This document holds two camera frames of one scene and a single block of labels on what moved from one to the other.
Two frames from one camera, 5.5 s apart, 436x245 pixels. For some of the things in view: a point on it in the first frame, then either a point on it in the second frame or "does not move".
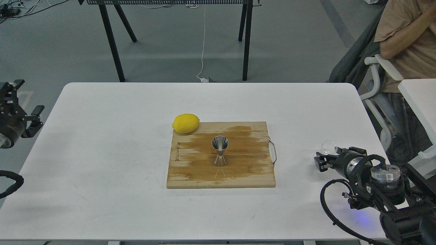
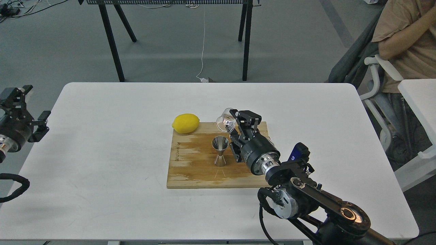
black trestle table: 246,22 does not move
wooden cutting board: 248,163 does not move
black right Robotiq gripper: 352,162 → 258,151
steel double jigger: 220,143 does not move
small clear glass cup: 327,147 → 226,123
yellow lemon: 185,123 does not move
